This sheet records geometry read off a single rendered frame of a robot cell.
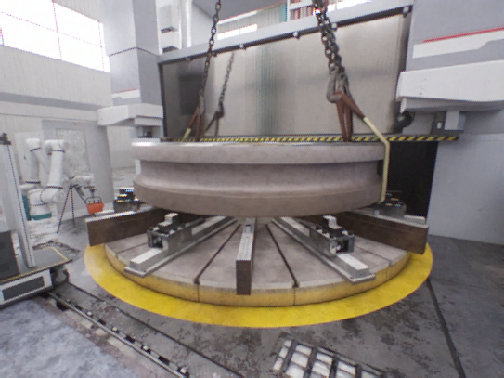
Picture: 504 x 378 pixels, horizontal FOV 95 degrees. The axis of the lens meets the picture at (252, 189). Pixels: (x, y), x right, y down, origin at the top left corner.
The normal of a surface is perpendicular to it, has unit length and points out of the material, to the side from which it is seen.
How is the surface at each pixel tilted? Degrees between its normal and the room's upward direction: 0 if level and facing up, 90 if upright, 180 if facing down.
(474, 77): 90
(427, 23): 90
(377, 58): 90
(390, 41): 90
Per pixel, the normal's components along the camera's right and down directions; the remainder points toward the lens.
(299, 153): 0.18, 0.19
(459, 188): -0.47, 0.17
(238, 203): -0.11, 0.19
